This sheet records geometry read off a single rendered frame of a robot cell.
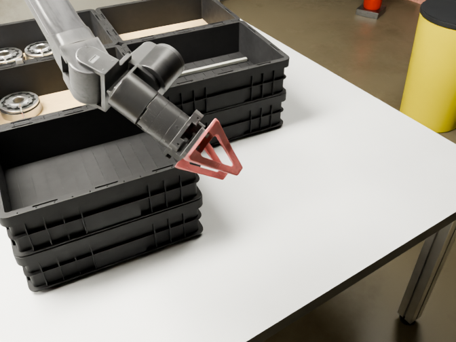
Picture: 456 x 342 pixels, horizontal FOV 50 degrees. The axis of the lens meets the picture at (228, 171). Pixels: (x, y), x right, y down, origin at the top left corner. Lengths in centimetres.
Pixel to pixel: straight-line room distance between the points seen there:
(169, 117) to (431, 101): 222
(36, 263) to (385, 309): 131
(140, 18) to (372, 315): 135
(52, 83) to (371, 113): 97
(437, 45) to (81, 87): 214
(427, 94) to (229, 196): 172
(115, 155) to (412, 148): 84
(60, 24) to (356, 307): 150
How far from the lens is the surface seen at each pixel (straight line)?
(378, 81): 330
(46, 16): 80
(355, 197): 129
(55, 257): 106
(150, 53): 74
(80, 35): 75
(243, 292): 105
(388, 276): 206
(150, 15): 181
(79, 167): 118
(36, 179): 118
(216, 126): 65
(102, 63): 70
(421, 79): 276
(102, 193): 96
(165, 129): 68
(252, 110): 141
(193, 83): 126
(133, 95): 69
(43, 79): 147
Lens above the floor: 155
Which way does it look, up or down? 40 degrees down
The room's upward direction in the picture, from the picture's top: straight up
